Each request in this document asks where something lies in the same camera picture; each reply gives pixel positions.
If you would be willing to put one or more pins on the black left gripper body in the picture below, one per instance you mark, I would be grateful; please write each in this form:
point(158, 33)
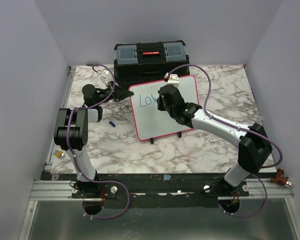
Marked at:
point(104, 94)

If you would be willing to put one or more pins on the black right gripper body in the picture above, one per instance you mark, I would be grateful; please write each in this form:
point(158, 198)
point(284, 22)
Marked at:
point(161, 106)

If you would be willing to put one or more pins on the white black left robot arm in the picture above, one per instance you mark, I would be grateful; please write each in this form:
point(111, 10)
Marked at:
point(71, 128)

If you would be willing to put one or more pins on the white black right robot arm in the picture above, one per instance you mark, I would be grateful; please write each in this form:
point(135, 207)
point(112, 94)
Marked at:
point(251, 141)

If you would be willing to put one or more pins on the pink framed whiteboard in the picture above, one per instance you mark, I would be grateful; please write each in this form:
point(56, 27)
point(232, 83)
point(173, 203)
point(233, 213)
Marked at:
point(149, 121)

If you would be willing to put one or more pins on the black plastic toolbox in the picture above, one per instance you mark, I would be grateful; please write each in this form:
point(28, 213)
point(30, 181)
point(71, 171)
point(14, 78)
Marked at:
point(147, 62)

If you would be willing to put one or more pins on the yellow silver small part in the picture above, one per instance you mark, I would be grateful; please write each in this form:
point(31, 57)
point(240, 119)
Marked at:
point(59, 154)

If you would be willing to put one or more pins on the blue tape piece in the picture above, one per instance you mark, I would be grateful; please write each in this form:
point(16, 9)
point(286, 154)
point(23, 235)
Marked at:
point(166, 177)

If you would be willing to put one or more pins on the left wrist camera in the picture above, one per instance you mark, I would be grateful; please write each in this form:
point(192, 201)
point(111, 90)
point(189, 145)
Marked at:
point(106, 78)

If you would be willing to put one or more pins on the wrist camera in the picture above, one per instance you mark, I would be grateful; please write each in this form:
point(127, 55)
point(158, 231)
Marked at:
point(171, 79)
point(106, 78)

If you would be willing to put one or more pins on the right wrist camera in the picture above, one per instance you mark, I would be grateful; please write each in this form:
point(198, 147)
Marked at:
point(171, 79)

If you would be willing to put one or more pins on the aluminium frame rail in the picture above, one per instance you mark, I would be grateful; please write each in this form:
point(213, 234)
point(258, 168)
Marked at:
point(49, 158)

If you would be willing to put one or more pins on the black mounting rail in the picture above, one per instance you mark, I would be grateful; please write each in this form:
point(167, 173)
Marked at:
point(143, 190)

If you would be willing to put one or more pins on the red brown cable connector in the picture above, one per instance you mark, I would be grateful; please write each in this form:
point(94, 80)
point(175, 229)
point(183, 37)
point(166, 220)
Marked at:
point(280, 179)

